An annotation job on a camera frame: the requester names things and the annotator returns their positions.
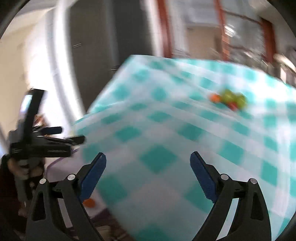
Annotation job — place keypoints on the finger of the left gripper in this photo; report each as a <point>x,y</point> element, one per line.
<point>48,130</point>
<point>75,140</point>

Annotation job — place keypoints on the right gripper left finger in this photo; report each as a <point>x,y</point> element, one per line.
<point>45,221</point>

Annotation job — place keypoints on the orange tangerine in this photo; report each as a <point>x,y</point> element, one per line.
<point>89,203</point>
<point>215,98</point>

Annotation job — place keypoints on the left hand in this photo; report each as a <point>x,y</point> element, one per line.
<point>25,172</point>

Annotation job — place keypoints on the teal checkered tablecloth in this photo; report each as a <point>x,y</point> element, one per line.
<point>155,112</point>

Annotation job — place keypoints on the red tomato back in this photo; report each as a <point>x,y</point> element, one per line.
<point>233,106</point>

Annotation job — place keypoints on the right green apple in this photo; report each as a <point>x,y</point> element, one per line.
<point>240,101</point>

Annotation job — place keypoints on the green apple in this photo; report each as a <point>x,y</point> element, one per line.
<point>227,96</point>
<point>240,101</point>

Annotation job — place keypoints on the left green apple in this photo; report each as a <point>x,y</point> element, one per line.
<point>227,96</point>

